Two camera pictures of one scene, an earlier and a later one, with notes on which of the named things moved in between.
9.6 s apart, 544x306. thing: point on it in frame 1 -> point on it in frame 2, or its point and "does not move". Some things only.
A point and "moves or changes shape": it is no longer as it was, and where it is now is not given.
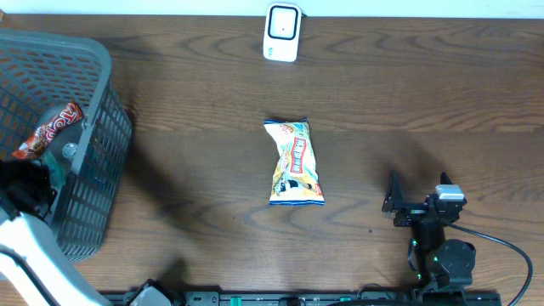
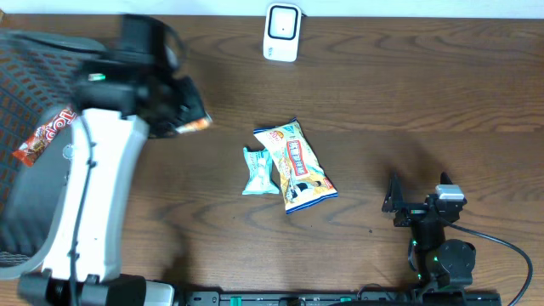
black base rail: [404, 297] does not move
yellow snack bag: [296, 180] moves or changes shape
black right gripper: [411, 212] does not move
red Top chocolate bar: [43, 135] does not move
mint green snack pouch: [57, 176] -> [260, 179]
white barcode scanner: [281, 31] does not move
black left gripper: [34, 167] -> [194, 106]
